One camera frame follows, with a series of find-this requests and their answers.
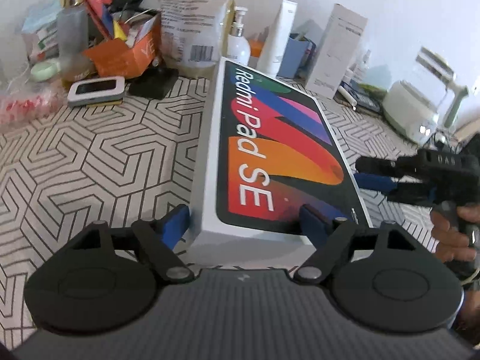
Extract tall white carton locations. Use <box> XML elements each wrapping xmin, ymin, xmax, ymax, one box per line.
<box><xmin>305</xmin><ymin>3</ymin><xmax>368</xmax><ymax>100</ymax></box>

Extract blue face mask pack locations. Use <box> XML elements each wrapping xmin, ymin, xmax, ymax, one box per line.
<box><xmin>20</xmin><ymin>0</ymin><xmax>63</xmax><ymax>35</ymax></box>

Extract person's right hand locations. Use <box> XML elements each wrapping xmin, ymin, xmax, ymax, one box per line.
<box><xmin>430</xmin><ymin>205</ymin><xmax>480</xmax><ymax>272</ymax></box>

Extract frosted bottle gold cap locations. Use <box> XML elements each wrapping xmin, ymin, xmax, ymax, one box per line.
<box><xmin>56</xmin><ymin>0</ymin><xmax>97</xmax><ymax>84</ymax></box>

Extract blue pen holder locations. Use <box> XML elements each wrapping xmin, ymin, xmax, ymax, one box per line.
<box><xmin>277</xmin><ymin>33</ymin><xmax>317</xmax><ymax>80</ymax></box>

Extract grey device with screen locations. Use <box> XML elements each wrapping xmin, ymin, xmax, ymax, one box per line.
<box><xmin>67</xmin><ymin>76</ymin><xmax>125</xmax><ymax>108</ymax></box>

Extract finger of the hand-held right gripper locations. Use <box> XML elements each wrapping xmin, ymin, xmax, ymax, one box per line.
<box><xmin>355</xmin><ymin>156</ymin><xmax>407</xmax><ymax>178</ymax></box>
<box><xmin>354</xmin><ymin>172</ymin><xmax>436</xmax><ymax>205</ymax></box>

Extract red packet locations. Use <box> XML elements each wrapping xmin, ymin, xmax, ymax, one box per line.
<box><xmin>84</xmin><ymin>0</ymin><xmax>115</xmax><ymax>41</ymax></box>

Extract white pump bottle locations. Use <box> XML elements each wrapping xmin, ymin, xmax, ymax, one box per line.
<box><xmin>226</xmin><ymin>6</ymin><xmax>251</xmax><ymax>67</ymax></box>

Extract black calculator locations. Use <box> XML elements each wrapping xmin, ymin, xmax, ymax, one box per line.
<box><xmin>354</xmin><ymin>87</ymin><xmax>384</xmax><ymax>112</ymax></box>

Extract white squeeze tube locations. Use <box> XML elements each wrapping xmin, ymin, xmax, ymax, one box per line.
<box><xmin>257</xmin><ymin>0</ymin><xmax>298</xmax><ymax>78</ymax></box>

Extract small clear spray bottle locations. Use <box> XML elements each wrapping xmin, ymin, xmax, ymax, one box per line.
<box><xmin>355</xmin><ymin>50</ymin><xmax>373</xmax><ymax>80</ymax></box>

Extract black flat pouch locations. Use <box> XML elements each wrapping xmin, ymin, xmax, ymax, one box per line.
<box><xmin>128</xmin><ymin>66</ymin><xmax>180</xmax><ymax>101</ymax></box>

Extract colourful tablet box lid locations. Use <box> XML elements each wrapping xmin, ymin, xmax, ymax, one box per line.
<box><xmin>189</xmin><ymin>56</ymin><xmax>373</xmax><ymax>268</ymax></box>

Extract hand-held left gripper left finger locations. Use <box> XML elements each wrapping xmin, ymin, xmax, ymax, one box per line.
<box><xmin>71</xmin><ymin>204</ymin><xmax>196</xmax><ymax>282</ymax></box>

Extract plastic bag red pieces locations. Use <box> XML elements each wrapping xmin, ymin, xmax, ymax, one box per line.
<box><xmin>0</xmin><ymin>82</ymin><xmax>70</xmax><ymax>129</ymax></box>

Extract white lip balm stick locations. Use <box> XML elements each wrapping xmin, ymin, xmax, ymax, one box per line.
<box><xmin>337</xmin><ymin>85</ymin><xmax>357</xmax><ymax>108</ymax></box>

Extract orange cardboard box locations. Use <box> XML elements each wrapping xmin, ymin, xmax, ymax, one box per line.
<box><xmin>81</xmin><ymin>14</ymin><xmax>162</xmax><ymax>80</ymax></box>

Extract glass kettle green handle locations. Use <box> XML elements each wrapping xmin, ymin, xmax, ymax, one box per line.
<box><xmin>382</xmin><ymin>46</ymin><xmax>470</xmax><ymax>145</ymax></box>

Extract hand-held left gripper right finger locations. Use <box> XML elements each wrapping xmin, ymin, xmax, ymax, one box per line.
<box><xmin>294</xmin><ymin>203</ymin><xmax>425</xmax><ymax>282</ymax></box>

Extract gold barcode bag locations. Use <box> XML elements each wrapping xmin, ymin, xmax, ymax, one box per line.
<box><xmin>151</xmin><ymin>0</ymin><xmax>249</xmax><ymax>80</ymax></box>

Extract patterned desktop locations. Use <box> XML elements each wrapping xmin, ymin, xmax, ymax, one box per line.
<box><xmin>0</xmin><ymin>71</ymin><xmax>480</xmax><ymax>331</ymax></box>

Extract green round jar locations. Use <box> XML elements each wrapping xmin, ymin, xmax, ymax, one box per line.
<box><xmin>30</xmin><ymin>61</ymin><xmax>62</xmax><ymax>83</ymax></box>

